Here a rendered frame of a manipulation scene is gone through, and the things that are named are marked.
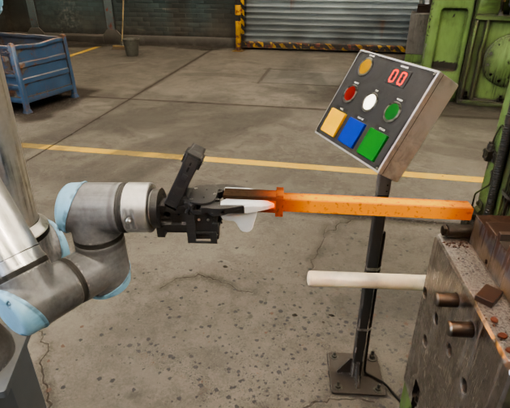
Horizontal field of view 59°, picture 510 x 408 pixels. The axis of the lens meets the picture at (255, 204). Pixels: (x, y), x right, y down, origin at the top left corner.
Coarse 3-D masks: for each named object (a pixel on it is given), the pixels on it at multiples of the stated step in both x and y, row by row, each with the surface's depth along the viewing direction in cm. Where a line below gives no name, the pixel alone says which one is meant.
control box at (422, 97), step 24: (384, 72) 123; (408, 72) 115; (432, 72) 109; (336, 96) 138; (360, 96) 128; (384, 96) 120; (408, 96) 113; (432, 96) 110; (360, 120) 125; (384, 120) 118; (408, 120) 111; (432, 120) 113; (336, 144) 131; (408, 144) 114; (384, 168) 114
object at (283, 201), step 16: (224, 192) 78; (240, 192) 78; (256, 192) 78; (272, 192) 78; (272, 208) 78; (288, 208) 77; (304, 208) 77; (320, 208) 77; (336, 208) 77; (352, 208) 76; (368, 208) 76; (384, 208) 76; (400, 208) 76; (416, 208) 76; (432, 208) 75; (448, 208) 75; (464, 208) 75
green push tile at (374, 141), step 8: (368, 136) 120; (376, 136) 117; (384, 136) 115; (360, 144) 121; (368, 144) 119; (376, 144) 116; (384, 144) 115; (360, 152) 120; (368, 152) 118; (376, 152) 115
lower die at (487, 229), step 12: (480, 216) 90; (492, 216) 90; (504, 216) 90; (480, 228) 89; (492, 228) 84; (504, 228) 84; (480, 240) 89; (492, 240) 84; (480, 252) 89; (492, 252) 84; (504, 252) 79; (492, 264) 83; (504, 264) 79; (492, 276) 83; (504, 276) 79; (504, 288) 79
